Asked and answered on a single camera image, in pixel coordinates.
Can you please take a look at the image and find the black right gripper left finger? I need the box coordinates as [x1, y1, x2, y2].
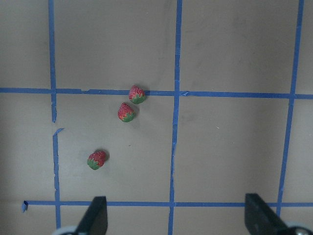
[74, 196, 108, 235]

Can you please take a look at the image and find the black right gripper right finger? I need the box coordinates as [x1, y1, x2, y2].
[245, 193, 288, 235]

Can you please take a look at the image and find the red strawberry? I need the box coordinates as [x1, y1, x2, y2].
[117, 102, 135, 122]
[87, 150, 107, 170]
[129, 85, 146, 104]

